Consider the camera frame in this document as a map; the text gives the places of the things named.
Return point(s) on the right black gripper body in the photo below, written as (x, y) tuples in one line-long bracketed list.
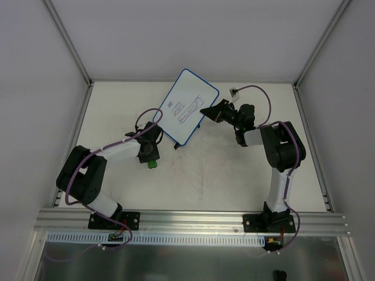
[(224, 110)]

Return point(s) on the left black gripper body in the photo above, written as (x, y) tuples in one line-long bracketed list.
[(156, 130)]

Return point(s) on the green bone-shaped eraser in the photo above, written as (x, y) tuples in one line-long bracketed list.
[(152, 164)]

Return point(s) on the blue framed whiteboard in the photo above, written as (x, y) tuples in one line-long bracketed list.
[(179, 114)]

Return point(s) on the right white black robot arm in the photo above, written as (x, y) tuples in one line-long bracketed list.
[(284, 152)]

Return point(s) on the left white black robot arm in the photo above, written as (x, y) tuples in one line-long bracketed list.
[(83, 173)]

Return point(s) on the black object bottom edge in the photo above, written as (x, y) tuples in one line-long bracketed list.
[(280, 275)]

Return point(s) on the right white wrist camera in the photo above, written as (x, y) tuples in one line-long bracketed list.
[(234, 93)]

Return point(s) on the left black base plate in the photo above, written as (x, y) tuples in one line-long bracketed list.
[(129, 218)]

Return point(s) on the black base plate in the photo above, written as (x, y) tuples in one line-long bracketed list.
[(253, 223), (129, 218)]

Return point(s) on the white slotted cable duct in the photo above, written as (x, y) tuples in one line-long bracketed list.
[(157, 239)]

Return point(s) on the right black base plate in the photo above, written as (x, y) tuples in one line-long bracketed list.
[(253, 223)]

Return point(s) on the aluminium mounting rail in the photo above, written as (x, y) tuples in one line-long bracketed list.
[(184, 222)]

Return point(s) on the right aluminium frame post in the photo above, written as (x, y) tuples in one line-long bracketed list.
[(326, 34)]

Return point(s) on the aluminium frame post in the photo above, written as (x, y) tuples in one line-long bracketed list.
[(57, 21), (326, 34)]

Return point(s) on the left aluminium frame post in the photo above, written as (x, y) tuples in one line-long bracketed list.
[(57, 21)]

